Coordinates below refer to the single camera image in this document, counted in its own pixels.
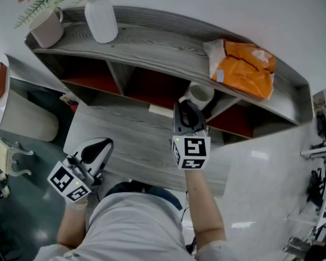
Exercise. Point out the grey wooden table top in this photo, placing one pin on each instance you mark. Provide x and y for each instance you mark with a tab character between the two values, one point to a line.
141	145

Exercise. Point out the person's right forearm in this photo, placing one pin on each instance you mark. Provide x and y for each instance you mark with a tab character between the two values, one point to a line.
206	205

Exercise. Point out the orange and purple small package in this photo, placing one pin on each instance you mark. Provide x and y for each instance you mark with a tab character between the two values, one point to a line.
70	102

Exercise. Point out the white cup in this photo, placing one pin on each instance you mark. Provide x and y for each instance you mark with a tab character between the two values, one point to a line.
202	94

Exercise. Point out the cream chair with curved legs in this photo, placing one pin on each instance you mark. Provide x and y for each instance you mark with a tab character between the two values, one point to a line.
1	154

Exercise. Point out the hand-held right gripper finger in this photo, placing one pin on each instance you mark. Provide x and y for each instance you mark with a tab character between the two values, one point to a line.
176	121
201	121

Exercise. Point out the white round side table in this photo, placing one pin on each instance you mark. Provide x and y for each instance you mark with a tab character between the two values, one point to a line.
27	121

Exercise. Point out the person's grey shirt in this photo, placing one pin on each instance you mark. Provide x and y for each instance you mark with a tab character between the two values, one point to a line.
135	232

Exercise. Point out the orange plastic package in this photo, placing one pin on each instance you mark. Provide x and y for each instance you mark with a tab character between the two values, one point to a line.
244	72

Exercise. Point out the white ribbed vase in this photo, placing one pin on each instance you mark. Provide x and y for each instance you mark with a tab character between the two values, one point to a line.
101	18

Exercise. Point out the grey wooden shelf desk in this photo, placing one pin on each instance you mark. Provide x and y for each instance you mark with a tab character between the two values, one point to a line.
157	48

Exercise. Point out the person's left forearm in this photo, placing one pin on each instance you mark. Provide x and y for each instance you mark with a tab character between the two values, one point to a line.
70	224

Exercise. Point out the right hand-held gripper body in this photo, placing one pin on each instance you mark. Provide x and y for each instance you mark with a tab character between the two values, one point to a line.
194	148

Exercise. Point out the small white box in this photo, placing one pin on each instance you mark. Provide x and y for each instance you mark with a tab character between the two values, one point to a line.
160	111

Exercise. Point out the person's blue jeans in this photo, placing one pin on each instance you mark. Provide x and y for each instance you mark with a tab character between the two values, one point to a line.
152	192

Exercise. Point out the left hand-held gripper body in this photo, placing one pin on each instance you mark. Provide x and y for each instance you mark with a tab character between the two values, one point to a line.
61	179

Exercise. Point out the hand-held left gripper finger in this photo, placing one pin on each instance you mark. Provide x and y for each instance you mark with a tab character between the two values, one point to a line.
104	156
82	146

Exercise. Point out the black office chair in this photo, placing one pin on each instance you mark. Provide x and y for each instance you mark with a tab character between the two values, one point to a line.
316	186

